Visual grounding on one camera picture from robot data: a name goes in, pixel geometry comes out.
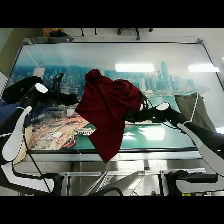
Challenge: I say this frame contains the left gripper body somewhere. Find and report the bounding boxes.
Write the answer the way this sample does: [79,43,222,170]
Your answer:
[61,93,81,107]

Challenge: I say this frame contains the dark red T-shirt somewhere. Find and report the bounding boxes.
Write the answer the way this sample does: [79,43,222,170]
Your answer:
[74,68,144,165]

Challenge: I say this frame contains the blue garment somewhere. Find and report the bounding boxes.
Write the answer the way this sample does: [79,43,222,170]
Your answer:
[0,101,22,127]

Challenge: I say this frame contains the black chair base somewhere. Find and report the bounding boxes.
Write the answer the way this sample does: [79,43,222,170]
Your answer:
[116,27,155,41]

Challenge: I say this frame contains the grey garment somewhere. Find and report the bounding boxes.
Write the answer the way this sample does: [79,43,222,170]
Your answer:
[173,92,218,133]

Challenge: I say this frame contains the black cable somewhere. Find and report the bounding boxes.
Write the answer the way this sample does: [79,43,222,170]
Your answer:
[87,185,125,197]
[21,131,53,194]

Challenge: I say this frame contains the silver frame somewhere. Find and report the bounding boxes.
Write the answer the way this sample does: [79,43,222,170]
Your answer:
[0,35,224,197]

